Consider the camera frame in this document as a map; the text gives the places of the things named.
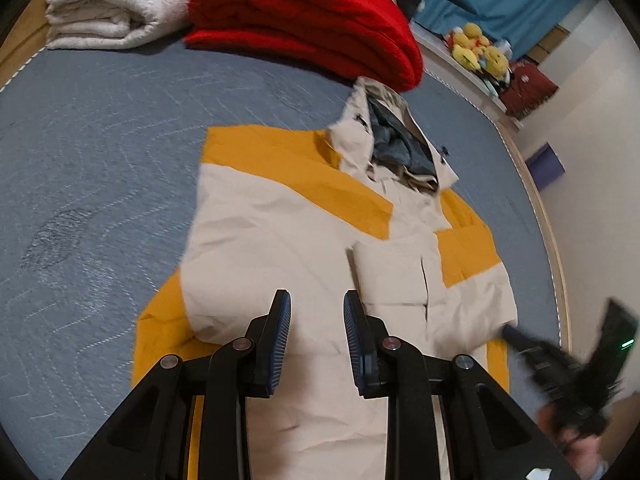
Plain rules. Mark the purple folded mat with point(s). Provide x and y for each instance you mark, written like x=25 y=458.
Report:
x=545 y=165

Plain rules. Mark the white folded blanket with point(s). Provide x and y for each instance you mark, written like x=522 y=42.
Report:
x=110 y=5

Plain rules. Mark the grey quilted mattress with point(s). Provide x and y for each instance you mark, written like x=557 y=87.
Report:
x=100 y=160

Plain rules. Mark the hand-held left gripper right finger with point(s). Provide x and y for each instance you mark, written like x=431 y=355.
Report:
x=352 y=345

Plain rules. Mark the person's right hand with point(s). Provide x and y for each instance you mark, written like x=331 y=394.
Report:
x=585 y=455

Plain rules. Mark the red folded blanket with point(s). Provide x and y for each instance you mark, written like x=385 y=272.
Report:
x=310 y=15

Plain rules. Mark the cream and yellow jacket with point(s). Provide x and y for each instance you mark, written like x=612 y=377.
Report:
x=280 y=235

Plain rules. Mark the yellow plush toy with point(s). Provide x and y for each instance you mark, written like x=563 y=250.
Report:
x=465 y=55
x=495 y=60
x=471 y=32

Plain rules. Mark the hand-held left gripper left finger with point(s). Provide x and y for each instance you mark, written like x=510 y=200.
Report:
x=282 y=340

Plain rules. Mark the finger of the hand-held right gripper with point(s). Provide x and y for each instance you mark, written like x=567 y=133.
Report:
x=517 y=339

